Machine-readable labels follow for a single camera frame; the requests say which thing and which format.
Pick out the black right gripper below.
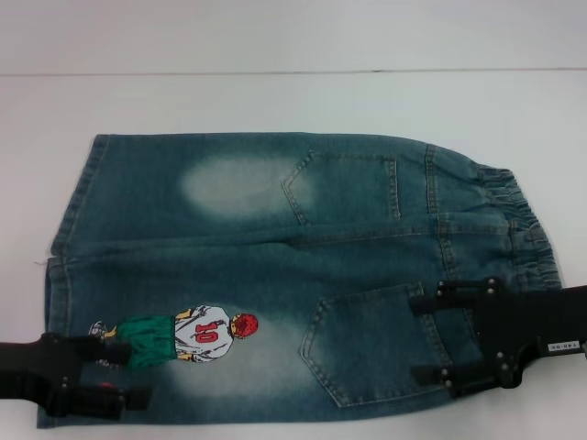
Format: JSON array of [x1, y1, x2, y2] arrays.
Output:
[[409, 276, 587, 398]]

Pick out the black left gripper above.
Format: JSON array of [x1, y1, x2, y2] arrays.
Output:
[[0, 333, 153, 417]]

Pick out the blue denim shorts with print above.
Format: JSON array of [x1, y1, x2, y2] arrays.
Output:
[[31, 132, 564, 440]]

